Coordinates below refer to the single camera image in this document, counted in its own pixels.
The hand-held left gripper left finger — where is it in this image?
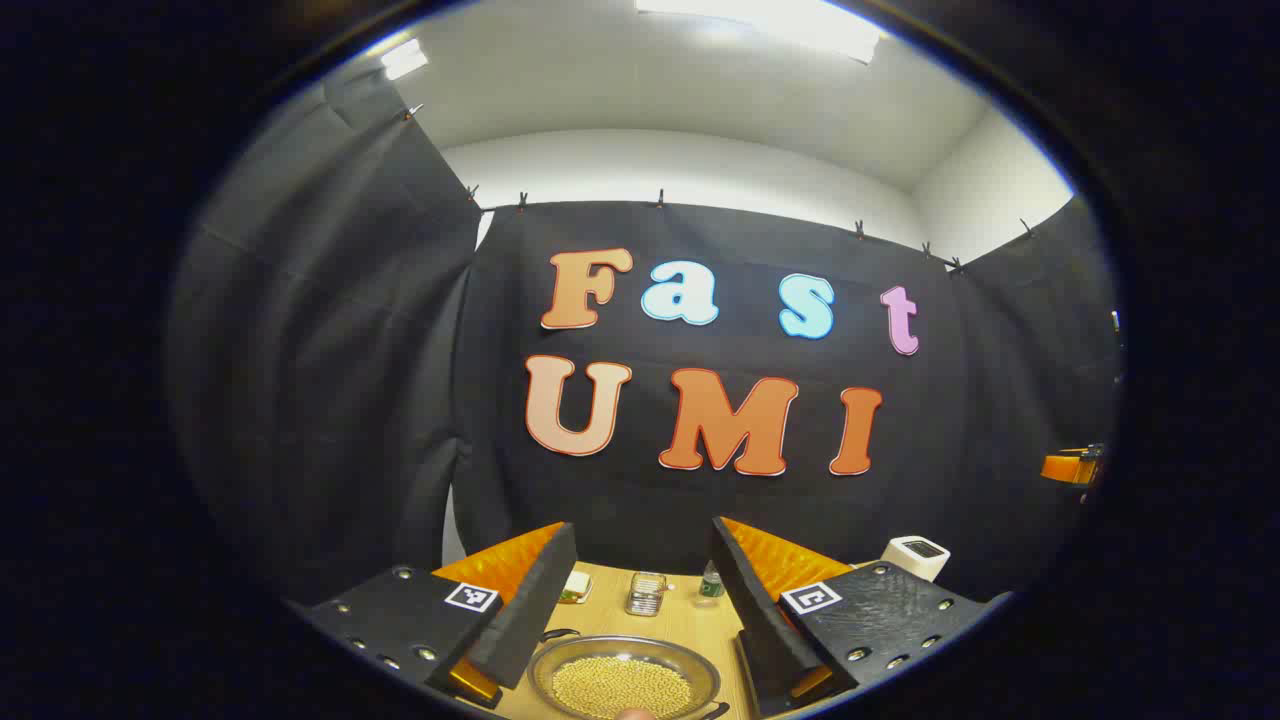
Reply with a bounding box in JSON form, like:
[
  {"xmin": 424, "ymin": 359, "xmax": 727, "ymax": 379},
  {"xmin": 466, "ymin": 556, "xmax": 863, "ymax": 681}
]
[{"xmin": 285, "ymin": 520, "xmax": 579, "ymax": 711}]

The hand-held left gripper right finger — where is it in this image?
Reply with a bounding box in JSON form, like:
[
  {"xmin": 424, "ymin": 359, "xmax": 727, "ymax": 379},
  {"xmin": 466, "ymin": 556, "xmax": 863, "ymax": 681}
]
[{"xmin": 710, "ymin": 516, "xmax": 1013, "ymax": 719}]

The steel pot with black handles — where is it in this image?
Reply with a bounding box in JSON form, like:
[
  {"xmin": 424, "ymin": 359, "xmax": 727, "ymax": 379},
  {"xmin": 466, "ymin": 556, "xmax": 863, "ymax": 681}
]
[{"xmin": 528, "ymin": 628, "xmax": 729, "ymax": 720}]

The pile of yellow soybeans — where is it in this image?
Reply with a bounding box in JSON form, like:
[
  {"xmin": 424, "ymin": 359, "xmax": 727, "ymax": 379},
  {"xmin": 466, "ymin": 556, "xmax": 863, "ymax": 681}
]
[{"xmin": 552, "ymin": 656, "xmax": 693, "ymax": 719}]

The white toaster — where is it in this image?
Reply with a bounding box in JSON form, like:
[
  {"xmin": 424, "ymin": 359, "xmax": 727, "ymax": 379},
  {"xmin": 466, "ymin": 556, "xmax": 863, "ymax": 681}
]
[{"xmin": 880, "ymin": 536, "xmax": 951, "ymax": 583}]

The black backdrop cloth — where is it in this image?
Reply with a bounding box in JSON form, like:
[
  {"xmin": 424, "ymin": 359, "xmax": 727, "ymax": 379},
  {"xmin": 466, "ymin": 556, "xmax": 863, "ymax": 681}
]
[{"xmin": 165, "ymin": 65, "xmax": 1126, "ymax": 601}]

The row of small cloth clips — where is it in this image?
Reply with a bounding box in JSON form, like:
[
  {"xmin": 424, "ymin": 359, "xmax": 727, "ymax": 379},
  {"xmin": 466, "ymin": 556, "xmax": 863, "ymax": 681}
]
[{"xmin": 403, "ymin": 103, "xmax": 1038, "ymax": 277}]

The ceiling light panel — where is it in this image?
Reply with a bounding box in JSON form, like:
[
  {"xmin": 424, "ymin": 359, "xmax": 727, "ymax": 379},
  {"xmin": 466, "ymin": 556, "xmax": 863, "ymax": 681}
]
[{"xmin": 380, "ymin": 40, "xmax": 429, "ymax": 81}]

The wire mesh holder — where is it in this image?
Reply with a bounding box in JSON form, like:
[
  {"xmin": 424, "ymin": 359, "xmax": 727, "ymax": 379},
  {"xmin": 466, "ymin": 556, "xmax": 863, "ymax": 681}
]
[{"xmin": 626, "ymin": 572, "xmax": 669, "ymax": 617}]

